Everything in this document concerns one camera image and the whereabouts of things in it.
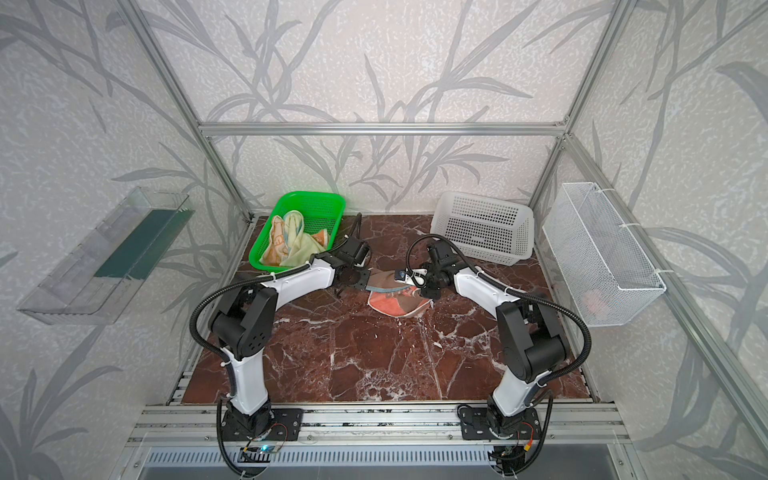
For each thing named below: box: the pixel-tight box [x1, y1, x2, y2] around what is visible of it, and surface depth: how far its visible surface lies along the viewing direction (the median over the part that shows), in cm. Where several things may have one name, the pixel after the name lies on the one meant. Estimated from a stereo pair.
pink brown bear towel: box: [366, 268, 433, 318], surface depth 96 cm
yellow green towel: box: [280, 210, 326, 267], surface depth 107 cm
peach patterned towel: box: [259, 215, 289, 266], surface depth 106 cm
